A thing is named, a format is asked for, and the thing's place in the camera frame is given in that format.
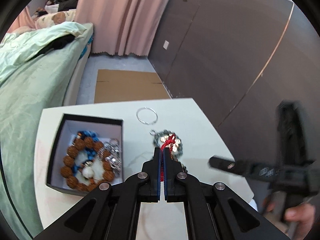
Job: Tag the pink curtain right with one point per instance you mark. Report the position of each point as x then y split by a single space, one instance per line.
121 27

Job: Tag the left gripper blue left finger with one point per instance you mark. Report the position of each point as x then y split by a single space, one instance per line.
110 211

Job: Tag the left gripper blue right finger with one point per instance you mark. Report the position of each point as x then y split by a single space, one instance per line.
213 211

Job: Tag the pink curtain left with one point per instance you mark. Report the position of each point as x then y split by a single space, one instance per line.
22 20

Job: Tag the black jewelry box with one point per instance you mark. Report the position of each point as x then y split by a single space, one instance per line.
79 138

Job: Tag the white wall socket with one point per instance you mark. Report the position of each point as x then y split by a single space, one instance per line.
165 44

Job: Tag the pink curtain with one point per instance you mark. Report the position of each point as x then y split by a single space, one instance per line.
22 20
121 27

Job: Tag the light green duvet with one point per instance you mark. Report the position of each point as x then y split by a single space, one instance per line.
17 49

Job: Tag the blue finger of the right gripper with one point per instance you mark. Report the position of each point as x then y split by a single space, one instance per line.
240 167

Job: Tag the bear print pillow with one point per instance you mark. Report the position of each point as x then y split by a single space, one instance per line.
56 18

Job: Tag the dark wood wall panel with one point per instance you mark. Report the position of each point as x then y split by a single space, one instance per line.
239 59

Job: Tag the flattened cardboard sheet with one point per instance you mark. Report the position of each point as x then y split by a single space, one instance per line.
124 85

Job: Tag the green bed mattress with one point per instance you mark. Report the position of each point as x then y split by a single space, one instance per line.
40 83

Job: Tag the right hand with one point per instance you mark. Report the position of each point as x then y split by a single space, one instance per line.
303 215

